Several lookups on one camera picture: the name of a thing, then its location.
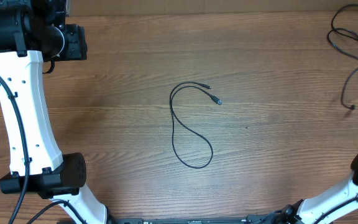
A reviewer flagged thin black usb cable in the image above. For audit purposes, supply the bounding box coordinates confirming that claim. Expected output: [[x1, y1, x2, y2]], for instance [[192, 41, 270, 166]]
[[169, 81, 223, 170]]

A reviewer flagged thick black cable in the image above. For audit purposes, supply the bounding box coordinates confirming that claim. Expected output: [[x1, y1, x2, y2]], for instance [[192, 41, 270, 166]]
[[326, 3, 358, 72]]

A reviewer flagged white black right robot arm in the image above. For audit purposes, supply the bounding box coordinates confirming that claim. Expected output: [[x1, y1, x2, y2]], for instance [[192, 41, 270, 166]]
[[275, 154, 358, 223]]

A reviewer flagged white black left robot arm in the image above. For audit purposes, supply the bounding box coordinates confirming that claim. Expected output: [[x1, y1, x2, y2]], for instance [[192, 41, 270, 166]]
[[0, 0, 114, 223]]

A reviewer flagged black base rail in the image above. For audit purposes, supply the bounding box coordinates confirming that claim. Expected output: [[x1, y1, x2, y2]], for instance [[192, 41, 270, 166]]
[[112, 212, 279, 224]]

